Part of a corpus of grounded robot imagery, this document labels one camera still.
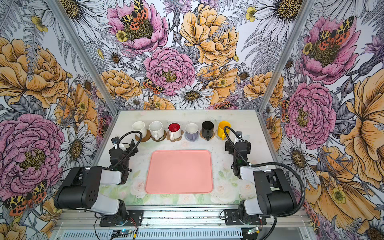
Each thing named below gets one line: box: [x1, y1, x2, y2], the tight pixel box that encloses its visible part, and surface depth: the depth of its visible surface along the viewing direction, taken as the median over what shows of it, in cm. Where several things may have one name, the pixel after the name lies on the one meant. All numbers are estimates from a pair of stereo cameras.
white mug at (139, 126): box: [132, 121, 147, 139], surface depth 101 cm
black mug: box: [201, 121, 215, 142], surface depth 102 cm
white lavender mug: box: [185, 122, 199, 142], surface depth 103 cm
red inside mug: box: [168, 122, 182, 141], surface depth 102 cm
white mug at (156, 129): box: [148, 120, 165, 140], surface depth 102 cm
